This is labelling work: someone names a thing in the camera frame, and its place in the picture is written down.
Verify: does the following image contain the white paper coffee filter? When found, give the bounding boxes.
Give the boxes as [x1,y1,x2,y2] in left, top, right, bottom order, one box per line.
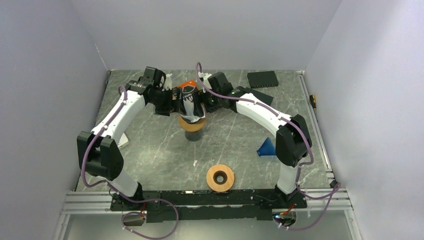
[181,96,206,124]

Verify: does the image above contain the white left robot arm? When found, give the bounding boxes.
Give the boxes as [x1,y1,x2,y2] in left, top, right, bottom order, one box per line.
[76,67,172,210]

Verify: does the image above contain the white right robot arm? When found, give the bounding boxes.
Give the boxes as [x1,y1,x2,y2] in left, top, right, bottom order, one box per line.
[195,71,313,208]

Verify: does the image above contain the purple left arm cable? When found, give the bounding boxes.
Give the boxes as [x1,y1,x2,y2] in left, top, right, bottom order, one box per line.
[80,84,180,240]

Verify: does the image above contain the blue ribbed dripper cone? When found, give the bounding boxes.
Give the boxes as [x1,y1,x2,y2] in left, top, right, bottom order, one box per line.
[256,137,276,157]

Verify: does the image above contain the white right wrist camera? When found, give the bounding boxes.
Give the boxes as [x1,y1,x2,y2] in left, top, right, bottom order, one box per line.
[199,72,212,89]

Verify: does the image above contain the orange coffee filter box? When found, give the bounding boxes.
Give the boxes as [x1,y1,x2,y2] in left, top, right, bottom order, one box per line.
[177,79,199,100]

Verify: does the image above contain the wooden dripper ring holder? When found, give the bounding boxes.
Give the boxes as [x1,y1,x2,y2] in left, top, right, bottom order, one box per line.
[177,116,206,133]

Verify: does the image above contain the yellow black screwdriver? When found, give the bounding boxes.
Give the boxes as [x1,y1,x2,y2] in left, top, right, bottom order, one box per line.
[309,94,317,111]

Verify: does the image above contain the glass carafe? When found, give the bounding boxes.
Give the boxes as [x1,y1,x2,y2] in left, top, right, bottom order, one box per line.
[184,130,203,142]

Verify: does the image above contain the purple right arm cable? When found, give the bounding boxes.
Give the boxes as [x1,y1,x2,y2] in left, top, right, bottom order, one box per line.
[195,62,341,232]

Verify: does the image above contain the black rectangular box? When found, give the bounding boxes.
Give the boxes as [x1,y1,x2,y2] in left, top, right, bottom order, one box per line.
[247,70,279,89]
[245,87,274,106]

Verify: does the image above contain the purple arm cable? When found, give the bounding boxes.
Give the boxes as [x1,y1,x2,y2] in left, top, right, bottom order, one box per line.
[195,62,341,232]
[80,84,180,240]

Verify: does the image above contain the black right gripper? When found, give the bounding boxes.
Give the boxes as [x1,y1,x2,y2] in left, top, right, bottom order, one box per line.
[192,87,223,117]

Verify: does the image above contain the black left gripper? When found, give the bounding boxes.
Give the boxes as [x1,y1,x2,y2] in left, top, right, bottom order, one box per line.
[149,87,186,117]

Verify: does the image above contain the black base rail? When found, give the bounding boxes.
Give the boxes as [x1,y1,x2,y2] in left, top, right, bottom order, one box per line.
[110,188,307,223]

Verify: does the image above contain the white square box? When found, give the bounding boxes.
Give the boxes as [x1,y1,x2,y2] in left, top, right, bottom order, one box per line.
[117,133,129,149]

